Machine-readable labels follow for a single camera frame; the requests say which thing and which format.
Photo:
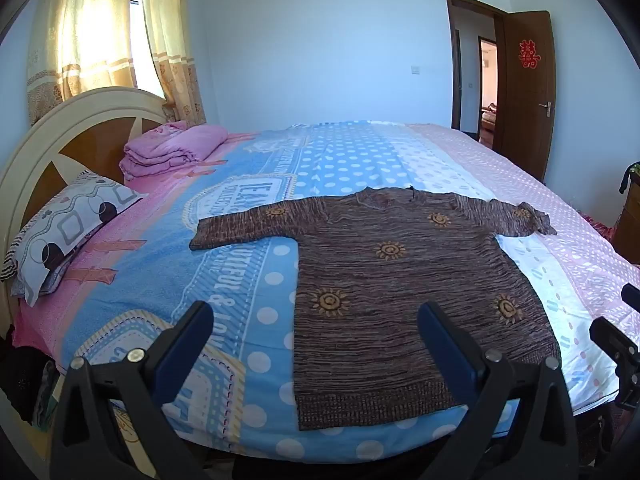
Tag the window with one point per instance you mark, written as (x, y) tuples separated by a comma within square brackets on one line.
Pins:
[(145, 60)]

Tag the brown knitted sweater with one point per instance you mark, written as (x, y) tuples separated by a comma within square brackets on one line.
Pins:
[(390, 310)]

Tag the sofa in next room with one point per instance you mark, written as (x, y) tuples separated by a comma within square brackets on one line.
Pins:
[(489, 120)]

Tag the pile of dark clothes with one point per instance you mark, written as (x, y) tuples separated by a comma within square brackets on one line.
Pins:
[(25, 385)]

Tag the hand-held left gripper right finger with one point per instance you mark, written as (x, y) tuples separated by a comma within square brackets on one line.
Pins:
[(445, 345)]

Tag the red paper door decoration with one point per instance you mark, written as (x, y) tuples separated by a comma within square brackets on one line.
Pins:
[(529, 54)]

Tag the printed bed sheet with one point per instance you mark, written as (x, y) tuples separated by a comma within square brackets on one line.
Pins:
[(240, 260)]

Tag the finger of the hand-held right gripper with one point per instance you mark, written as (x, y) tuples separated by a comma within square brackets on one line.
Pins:
[(627, 360), (633, 297)]

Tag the wooden cabinet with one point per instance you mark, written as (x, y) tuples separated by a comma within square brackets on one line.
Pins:
[(629, 230)]

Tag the patterned grey pillow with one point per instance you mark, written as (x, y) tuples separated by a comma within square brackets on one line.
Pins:
[(60, 235)]

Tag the red cloth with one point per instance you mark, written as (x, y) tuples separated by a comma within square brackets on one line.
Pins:
[(602, 230)]

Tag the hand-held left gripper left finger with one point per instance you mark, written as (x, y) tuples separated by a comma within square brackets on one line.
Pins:
[(185, 342)]

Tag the folded pink blanket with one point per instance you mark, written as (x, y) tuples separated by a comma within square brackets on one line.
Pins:
[(170, 147)]

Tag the dark green garment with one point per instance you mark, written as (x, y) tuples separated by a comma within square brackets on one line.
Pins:
[(631, 175)]

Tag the yellow patterned curtain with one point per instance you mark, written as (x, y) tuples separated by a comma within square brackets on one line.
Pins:
[(80, 35), (172, 50)]

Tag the brown door frame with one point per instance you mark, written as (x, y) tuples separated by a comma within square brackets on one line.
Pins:
[(452, 60)]

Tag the brown wooden door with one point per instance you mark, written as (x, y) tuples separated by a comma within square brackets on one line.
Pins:
[(530, 120)]

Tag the cream wooden headboard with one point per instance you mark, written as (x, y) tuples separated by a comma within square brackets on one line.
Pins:
[(75, 110)]

